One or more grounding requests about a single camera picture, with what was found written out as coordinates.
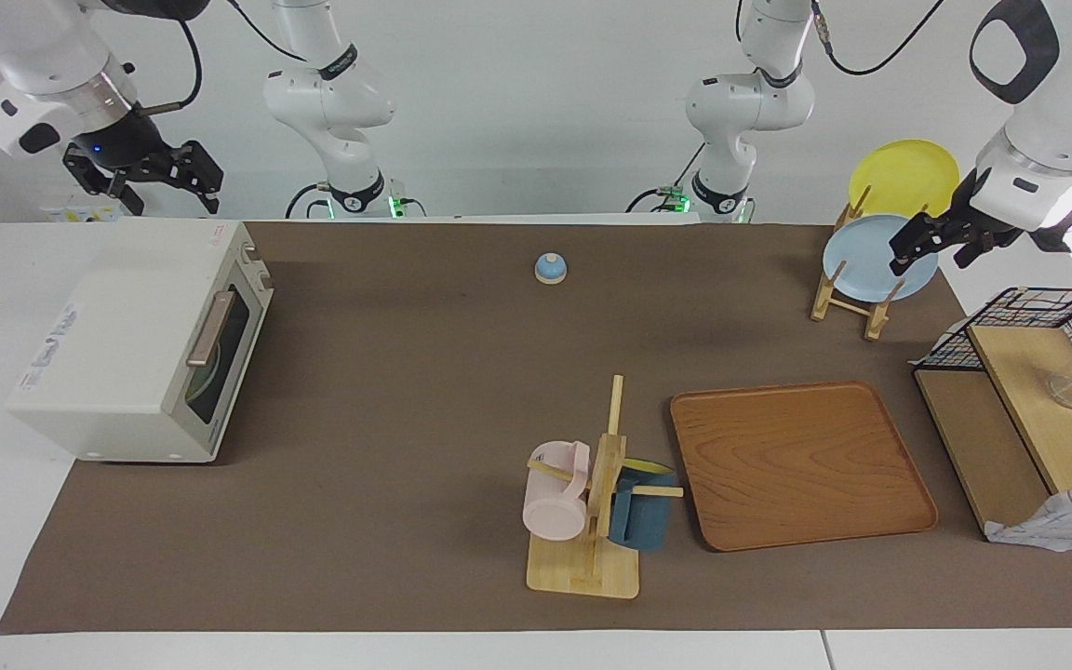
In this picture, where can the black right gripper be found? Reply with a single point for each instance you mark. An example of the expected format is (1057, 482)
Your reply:
(127, 144)

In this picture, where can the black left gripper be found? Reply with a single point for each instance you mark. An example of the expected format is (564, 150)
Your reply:
(969, 228)

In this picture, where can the light green plate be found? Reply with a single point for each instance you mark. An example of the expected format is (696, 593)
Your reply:
(204, 383)

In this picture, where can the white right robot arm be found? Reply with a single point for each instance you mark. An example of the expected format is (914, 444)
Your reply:
(43, 46)

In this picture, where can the white toaster oven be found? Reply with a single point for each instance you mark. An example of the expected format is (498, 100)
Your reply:
(117, 335)

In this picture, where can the yellow plate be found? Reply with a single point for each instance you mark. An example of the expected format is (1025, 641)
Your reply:
(904, 177)

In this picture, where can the white yellow printed packet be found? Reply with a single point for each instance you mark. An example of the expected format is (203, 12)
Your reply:
(80, 214)

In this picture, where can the light blue plate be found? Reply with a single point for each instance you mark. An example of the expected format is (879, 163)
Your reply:
(862, 261)

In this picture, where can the wooden plate rack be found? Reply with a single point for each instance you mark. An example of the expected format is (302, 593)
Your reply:
(832, 296)

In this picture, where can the small clear glass cup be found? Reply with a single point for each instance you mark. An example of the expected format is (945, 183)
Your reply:
(1064, 389)

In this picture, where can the green-lit base connector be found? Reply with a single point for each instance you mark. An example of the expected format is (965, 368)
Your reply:
(674, 197)
(401, 205)

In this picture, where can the brown wooden tray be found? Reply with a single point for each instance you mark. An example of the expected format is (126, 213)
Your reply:
(797, 465)

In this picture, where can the brown table mat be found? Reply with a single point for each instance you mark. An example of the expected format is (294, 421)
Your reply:
(406, 372)

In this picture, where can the small blue dome with knob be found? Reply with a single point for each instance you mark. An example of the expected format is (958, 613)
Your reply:
(550, 268)

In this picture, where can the dark blue mug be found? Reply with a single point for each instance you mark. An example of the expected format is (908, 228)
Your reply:
(643, 521)

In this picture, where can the pink mug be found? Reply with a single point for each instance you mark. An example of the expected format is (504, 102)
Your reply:
(555, 507)

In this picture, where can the wooden mug tree stand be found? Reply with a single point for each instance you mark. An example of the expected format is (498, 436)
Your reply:
(582, 568)

